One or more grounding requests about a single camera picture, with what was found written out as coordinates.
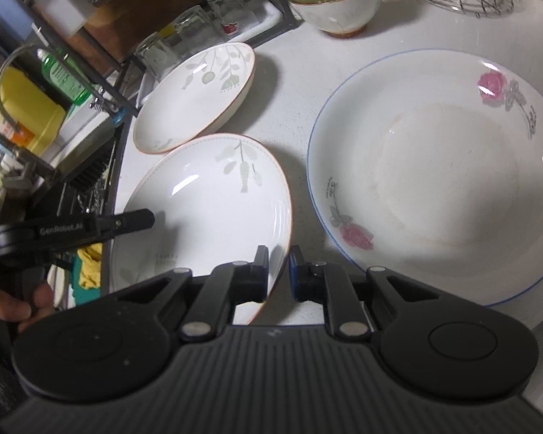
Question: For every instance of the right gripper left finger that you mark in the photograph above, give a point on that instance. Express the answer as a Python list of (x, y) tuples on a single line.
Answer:
[(200, 307)]

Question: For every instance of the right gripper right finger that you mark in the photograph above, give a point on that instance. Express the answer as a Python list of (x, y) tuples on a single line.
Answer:
[(354, 306)]

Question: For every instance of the leaf plate orange rim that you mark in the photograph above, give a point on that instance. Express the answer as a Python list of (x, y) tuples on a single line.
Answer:
[(197, 98), (215, 199)]

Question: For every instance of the large rose plate blue rim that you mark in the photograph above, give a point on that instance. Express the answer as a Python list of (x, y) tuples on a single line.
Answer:
[(430, 162)]

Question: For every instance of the person left hand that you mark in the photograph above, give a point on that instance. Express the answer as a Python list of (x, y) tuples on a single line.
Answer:
[(21, 313)]

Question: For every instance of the yellow oil bottle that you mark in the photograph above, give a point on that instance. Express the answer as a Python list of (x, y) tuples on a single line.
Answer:
[(38, 117)]

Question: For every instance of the sink faucet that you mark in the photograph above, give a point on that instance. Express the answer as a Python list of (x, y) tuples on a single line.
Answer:
[(75, 70)]

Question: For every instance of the green dish soap bottle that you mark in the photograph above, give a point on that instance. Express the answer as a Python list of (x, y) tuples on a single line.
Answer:
[(63, 81)]

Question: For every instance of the black metal shelf rack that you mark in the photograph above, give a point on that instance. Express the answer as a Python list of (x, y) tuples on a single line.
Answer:
[(104, 47)]

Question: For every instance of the drinking glass left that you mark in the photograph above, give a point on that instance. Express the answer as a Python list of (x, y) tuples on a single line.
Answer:
[(157, 56)]

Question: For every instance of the drinking glass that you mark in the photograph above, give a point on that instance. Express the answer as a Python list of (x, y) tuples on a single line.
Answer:
[(234, 16), (196, 29), (157, 56)]

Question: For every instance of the drinking glass middle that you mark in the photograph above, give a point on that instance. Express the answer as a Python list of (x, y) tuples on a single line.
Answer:
[(196, 29)]

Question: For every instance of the white ceramic bowl brown base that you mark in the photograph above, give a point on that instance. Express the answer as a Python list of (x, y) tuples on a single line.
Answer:
[(338, 18)]

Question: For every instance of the drinking glass right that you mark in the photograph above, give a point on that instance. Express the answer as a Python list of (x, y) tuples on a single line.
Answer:
[(234, 16)]

